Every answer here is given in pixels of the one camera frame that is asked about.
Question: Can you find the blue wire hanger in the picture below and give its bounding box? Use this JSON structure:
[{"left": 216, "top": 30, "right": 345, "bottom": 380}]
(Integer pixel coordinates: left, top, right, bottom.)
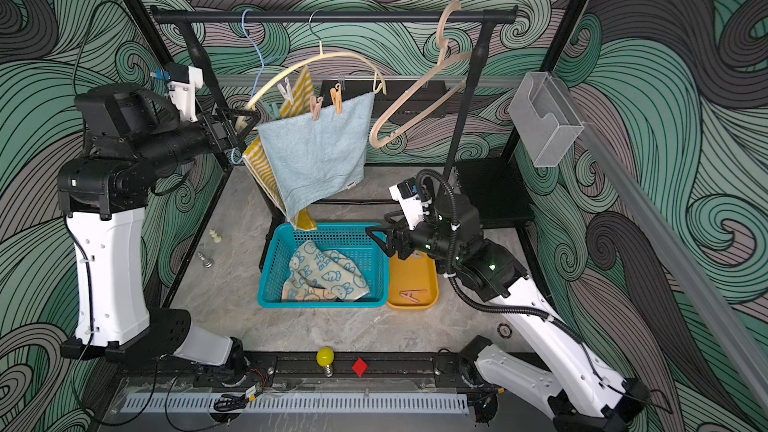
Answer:
[{"left": 230, "top": 8, "right": 268, "bottom": 164}]

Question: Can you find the white chess pawn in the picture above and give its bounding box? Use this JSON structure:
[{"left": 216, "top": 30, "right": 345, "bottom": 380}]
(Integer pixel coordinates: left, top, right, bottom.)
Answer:
[{"left": 209, "top": 229, "right": 222, "bottom": 243}]

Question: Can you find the silver chess piece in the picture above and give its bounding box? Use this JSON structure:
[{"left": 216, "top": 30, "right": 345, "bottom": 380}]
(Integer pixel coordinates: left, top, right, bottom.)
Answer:
[{"left": 197, "top": 252, "right": 213, "bottom": 268}]

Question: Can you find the orange clothespin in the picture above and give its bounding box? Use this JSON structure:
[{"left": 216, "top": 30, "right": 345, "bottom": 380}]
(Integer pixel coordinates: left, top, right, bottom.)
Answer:
[{"left": 329, "top": 82, "right": 343, "bottom": 115}]

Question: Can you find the black case on floor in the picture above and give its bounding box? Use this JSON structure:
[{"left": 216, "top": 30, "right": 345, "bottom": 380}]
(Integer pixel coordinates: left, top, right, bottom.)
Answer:
[{"left": 455, "top": 157, "right": 534, "bottom": 229}]

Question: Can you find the light blue towel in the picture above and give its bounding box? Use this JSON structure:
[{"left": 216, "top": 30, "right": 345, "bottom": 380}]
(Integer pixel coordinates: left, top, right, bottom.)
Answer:
[{"left": 258, "top": 92, "right": 375, "bottom": 219}]

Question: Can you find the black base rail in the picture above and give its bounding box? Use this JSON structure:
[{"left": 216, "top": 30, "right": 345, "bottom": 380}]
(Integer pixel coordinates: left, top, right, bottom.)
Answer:
[{"left": 116, "top": 350, "right": 595, "bottom": 394}]

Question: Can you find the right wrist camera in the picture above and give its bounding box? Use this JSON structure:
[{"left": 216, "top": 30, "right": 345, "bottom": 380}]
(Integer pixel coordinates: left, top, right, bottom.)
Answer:
[{"left": 389, "top": 178, "right": 431, "bottom": 231}]

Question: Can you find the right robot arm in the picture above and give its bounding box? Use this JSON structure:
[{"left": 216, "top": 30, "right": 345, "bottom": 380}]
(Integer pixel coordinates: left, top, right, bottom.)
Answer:
[{"left": 366, "top": 169, "right": 650, "bottom": 431}]

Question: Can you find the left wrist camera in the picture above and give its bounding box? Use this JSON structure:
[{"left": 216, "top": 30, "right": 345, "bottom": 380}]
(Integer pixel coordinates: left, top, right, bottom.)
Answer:
[{"left": 150, "top": 62, "right": 204, "bottom": 122}]

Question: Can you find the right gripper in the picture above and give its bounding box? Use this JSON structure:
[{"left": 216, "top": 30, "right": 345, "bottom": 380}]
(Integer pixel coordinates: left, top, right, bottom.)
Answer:
[{"left": 369, "top": 208, "right": 464, "bottom": 264}]

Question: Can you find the yellow light bulb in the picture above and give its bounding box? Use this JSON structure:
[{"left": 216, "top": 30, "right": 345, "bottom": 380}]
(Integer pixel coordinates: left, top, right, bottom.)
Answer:
[{"left": 316, "top": 347, "right": 335, "bottom": 377}]

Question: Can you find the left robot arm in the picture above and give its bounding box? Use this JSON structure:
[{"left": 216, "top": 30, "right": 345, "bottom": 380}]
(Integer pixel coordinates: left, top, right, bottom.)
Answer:
[{"left": 57, "top": 83, "right": 247, "bottom": 382}]

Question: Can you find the teal perforated plastic basket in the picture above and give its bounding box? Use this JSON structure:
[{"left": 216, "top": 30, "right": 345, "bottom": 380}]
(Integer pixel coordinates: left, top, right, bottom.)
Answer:
[{"left": 258, "top": 222, "right": 390, "bottom": 309}]

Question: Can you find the yellow striped towel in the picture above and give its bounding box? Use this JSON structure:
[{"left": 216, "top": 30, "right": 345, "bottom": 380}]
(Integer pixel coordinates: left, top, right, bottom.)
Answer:
[{"left": 244, "top": 66, "right": 317, "bottom": 231}]

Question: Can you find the yellow plastic tray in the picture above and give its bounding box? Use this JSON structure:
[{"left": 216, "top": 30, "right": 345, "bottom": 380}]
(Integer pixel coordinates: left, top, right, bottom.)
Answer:
[{"left": 387, "top": 251, "right": 439, "bottom": 311}]

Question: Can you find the poker chip on floor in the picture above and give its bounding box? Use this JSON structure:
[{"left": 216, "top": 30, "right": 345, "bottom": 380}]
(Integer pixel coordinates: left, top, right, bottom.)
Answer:
[{"left": 497, "top": 323, "right": 514, "bottom": 339}]

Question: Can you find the bunny pattern towel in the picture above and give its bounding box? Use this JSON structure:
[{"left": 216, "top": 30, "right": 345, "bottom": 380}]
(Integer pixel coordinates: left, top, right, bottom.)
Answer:
[{"left": 281, "top": 240, "right": 371, "bottom": 302}]

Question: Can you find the black clothes rack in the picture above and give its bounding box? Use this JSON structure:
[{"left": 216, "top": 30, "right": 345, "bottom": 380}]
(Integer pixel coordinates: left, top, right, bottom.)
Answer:
[{"left": 151, "top": 6, "right": 519, "bottom": 178}]

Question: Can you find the cream plastic hanger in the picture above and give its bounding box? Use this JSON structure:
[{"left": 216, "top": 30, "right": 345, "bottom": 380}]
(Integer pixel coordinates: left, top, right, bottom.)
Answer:
[{"left": 236, "top": 10, "right": 387, "bottom": 133}]

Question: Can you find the pink clothespin on blue towel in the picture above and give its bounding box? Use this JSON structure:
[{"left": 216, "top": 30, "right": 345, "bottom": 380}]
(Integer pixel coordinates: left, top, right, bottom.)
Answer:
[{"left": 308, "top": 96, "right": 323, "bottom": 121}]

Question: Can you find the clear acrylic wall box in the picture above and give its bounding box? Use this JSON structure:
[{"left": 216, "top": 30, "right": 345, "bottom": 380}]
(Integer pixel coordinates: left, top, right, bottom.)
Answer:
[{"left": 508, "top": 72, "right": 584, "bottom": 168}]

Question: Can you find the pink clothespin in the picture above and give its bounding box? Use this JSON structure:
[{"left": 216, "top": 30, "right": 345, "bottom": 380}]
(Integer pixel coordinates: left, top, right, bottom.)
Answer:
[
  {"left": 308, "top": 96, "right": 323, "bottom": 121},
  {"left": 399, "top": 289, "right": 427, "bottom": 307}
]

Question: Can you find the red diamond marker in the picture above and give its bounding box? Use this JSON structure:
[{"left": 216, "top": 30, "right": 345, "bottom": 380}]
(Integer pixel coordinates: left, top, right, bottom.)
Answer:
[{"left": 352, "top": 358, "right": 369, "bottom": 378}]

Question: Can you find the pink wooden hanger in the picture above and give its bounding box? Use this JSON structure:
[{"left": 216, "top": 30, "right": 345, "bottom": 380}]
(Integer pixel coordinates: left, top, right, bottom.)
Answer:
[{"left": 368, "top": 0, "right": 474, "bottom": 150}]

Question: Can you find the white slotted cable duct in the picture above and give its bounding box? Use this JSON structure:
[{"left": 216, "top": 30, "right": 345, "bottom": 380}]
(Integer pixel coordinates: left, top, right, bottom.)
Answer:
[{"left": 117, "top": 392, "right": 469, "bottom": 415}]

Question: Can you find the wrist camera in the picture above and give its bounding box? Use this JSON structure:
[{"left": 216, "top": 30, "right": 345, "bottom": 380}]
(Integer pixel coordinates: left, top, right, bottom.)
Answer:
[
  {"left": 150, "top": 62, "right": 204, "bottom": 122},
  {"left": 389, "top": 178, "right": 431, "bottom": 231}
]

